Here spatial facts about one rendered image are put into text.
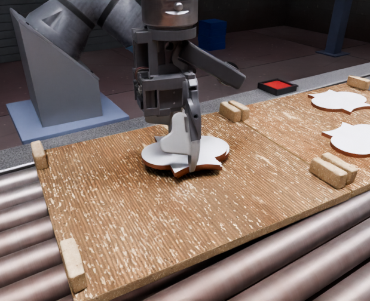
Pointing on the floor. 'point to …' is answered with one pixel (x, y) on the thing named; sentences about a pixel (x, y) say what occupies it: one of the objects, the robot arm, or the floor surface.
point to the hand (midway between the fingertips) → (184, 150)
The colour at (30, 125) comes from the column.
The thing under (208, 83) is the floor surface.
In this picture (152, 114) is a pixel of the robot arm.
